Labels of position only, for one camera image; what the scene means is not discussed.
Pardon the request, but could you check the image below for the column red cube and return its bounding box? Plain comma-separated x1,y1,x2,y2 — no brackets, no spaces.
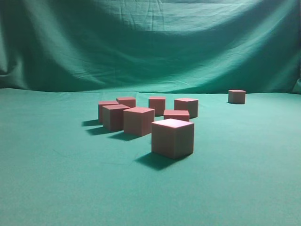
228,89,246,104
174,97,198,118
102,104,130,131
98,100,118,123
163,110,190,121
151,119,194,160
123,107,155,136
116,97,136,108

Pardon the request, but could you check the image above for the green cloth backdrop and cover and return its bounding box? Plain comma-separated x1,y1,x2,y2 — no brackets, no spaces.
0,0,301,226

